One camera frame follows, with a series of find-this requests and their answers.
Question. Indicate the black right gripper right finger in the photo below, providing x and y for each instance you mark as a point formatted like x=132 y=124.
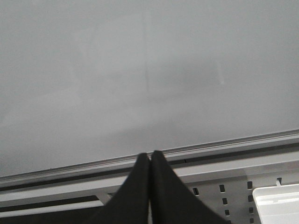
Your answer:
x=171 y=201

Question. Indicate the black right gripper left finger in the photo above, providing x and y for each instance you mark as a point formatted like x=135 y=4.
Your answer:
x=130 y=204

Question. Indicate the white whiteboard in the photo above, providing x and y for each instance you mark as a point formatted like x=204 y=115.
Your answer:
x=86 y=85

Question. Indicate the grey pegboard panel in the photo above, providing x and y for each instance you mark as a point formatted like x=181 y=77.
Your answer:
x=232 y=197

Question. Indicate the white plastic tray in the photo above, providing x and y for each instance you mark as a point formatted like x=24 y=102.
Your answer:
x=277 y=204

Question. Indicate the white metal stand frame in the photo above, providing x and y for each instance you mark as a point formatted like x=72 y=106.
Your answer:
x=96 y=192

